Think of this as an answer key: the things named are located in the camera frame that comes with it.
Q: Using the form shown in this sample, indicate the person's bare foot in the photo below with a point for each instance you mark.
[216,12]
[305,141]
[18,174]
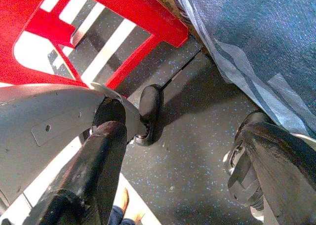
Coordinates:
[126,200]

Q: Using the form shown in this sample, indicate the person's blue jeans leg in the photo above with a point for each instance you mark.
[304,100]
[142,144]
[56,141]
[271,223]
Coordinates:
[118,216]

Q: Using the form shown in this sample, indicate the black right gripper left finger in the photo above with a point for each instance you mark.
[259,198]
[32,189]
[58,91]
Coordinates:
[98,165]

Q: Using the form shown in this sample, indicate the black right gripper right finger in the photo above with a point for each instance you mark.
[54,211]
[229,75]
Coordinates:
[276,165]

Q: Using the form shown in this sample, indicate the black robot foot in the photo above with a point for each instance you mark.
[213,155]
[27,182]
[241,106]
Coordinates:
[149,106]

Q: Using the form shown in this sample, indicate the red plastic chair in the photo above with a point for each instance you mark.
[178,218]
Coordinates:
[138,5]

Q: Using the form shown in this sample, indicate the silver robot leg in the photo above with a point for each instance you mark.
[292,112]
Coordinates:
[39,126]

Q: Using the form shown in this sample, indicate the blue grey plastic sheet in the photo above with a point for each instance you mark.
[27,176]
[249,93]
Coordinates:
[259,32]

